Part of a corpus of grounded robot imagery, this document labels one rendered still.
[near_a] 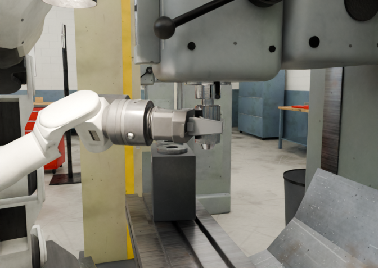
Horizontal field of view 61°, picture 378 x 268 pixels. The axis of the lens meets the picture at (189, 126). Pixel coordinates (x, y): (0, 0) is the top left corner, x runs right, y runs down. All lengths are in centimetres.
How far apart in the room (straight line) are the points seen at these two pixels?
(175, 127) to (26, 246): 89
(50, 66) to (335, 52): 927
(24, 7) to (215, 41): 48
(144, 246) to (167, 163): 22
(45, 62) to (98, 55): 742
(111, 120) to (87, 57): 171
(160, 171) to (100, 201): 155
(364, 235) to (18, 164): 68
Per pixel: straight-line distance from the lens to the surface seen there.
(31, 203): 119
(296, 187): 245
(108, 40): 230
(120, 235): 252
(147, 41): 55
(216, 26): 50
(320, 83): 92
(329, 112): 89
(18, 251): 131
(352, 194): 83
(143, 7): 56
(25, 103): 112
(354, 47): 60
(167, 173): 90
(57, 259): 159
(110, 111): 60
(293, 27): 55
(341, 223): 83
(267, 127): 793
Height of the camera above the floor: 130
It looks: 7 degrees down
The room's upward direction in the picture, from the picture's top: straight up
